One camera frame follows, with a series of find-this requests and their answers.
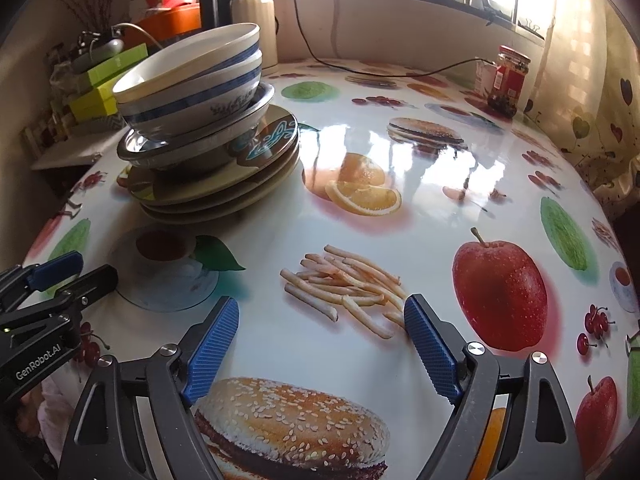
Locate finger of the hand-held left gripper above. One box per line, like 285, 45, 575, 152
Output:
0, 251, 85, 311
0, 265, 119, 333

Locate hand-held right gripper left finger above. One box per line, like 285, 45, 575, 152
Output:
59, 296, 241, 480

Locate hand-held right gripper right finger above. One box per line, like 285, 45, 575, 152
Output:
402, 294, 585, 480

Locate yellow-green printed plate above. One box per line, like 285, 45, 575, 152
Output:
142, 150, 301, 226
137, 135, 301, 216
125, 104, 300, 206

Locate stainless steel bowl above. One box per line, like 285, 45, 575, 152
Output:
116, 82, 276, 170

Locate white blue-striped bowl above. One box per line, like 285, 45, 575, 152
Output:
112, 22, 262, 106
117, 50, 264, 143

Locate person's pink clothing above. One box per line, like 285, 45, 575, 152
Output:
37, 372, 76, 416

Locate pale side shelf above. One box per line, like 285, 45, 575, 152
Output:
30, 127, 131, 171

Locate checkered small box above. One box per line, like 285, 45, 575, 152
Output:
20, 105, 71, 153

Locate food printed tablecloth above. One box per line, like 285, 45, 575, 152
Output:
22, 57, 640, 480

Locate small grey gadget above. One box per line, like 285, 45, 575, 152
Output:
75, 35, 126, 68

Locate dried branches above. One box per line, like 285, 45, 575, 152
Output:
50, 0, 121, 36

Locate orange box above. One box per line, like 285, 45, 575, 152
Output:
127, 4, 203, 46

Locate small white container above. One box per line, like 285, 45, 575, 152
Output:
474, 60, 498, 98

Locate red label glass jar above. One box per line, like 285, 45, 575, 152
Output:
487, 45, 532, 118

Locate white electric kettle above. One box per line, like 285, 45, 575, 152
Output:
197, 0, 279, 73

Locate heart printed curtain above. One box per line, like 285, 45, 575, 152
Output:
520, 0, 640, 221

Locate black windowsill object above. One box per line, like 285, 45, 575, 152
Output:
480, 0, 516, 23

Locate grey wire basket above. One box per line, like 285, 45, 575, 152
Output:
75, 112, 128, 136

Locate thin white cable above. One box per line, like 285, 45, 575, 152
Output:
110, 22, 161, 53

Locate black power cable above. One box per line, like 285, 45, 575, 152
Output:
287, 0, 498, 78

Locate white wall cable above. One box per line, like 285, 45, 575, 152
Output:
327, 0, 346, 61

